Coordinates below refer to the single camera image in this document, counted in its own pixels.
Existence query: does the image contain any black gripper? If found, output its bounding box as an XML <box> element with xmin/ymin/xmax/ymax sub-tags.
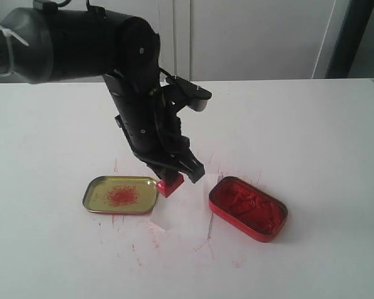
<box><xmin>103</xmin><ymin>74</ymin><xmax>205</xmax><ymax>183</ymax></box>

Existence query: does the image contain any red plastic stamp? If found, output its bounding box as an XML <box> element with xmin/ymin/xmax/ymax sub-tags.
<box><xmin>156</xmin><ymin>173</ymin><xmax>184</xmax><ymax>198</ymax></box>

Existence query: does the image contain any red ink pad tin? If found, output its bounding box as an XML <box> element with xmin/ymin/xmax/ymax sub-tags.
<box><xmin>209</xmin><ymin>176</ymin><xmax>288</xmax><ymax>243</ymax></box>

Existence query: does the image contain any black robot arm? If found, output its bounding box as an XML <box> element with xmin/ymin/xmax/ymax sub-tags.
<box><xmin>0</xmin><ymin>1</ymin><xmax>212</xmax><ymax>184</ymax></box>

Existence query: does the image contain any white paper sheet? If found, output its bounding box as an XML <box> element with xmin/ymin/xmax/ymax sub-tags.
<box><xmin>150</xmin><ymin>173</ymin><xmax>219</xmax><ymax>239</ymax></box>

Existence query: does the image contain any gold tin lid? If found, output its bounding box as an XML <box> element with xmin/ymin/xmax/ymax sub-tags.
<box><xmin>82</xmin><ymin>176</ymin><xmax>158</xmax><ymax>215</ymax></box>

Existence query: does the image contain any grey cabinet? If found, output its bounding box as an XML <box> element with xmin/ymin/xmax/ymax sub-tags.
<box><xmin>0</xmin><ymin>0</ymin><xmax>374</xmax><ymax>84</ymax></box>

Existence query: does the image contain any white zip tie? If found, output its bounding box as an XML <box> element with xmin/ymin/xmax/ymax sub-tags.
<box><xmin>0</xmin><ymin>25</ymin><xmax>29</xmax><ymax>77</ymax></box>

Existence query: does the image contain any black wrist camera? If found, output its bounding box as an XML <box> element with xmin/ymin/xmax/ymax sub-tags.
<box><xmin>165</xmin><ymin>76</ymin><xmax>212</xmax><ymax>112</ymax></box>

